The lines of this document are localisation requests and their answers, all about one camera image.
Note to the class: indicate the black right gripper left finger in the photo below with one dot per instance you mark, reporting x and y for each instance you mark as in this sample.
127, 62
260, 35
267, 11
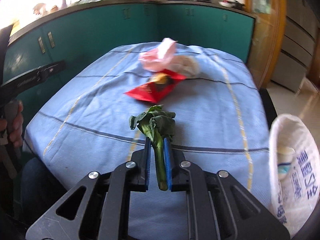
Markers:
97, 207

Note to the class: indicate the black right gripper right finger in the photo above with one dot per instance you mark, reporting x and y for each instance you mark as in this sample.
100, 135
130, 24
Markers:
218, 206

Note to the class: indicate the green leafy vegetable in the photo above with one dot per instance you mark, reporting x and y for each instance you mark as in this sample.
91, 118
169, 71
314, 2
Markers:
156, 124

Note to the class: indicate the red snack wrapper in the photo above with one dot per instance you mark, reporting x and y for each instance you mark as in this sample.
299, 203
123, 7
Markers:
159, 85

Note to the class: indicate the white tissue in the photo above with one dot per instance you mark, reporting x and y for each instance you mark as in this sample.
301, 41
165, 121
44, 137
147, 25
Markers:
185, 65

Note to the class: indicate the pink plastic bag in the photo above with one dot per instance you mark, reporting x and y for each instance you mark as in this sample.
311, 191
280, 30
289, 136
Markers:
159, 58

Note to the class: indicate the white printed trash bag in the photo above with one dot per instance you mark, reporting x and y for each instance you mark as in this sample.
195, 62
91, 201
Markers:
294, 172

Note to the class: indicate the left hand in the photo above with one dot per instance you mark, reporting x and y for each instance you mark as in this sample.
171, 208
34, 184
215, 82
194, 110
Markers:
13, 122

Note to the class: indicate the white bowl on counter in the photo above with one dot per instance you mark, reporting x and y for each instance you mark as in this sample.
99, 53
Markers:
226, 4

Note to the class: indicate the black pot on counter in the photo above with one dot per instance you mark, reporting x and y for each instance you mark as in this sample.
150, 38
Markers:
237, 5

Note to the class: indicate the grey refrigerator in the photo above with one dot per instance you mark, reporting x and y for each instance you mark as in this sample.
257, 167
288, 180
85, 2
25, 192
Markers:
298, 45

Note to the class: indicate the wooden glass door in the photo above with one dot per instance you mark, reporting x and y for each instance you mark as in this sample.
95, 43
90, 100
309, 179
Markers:
269, 28

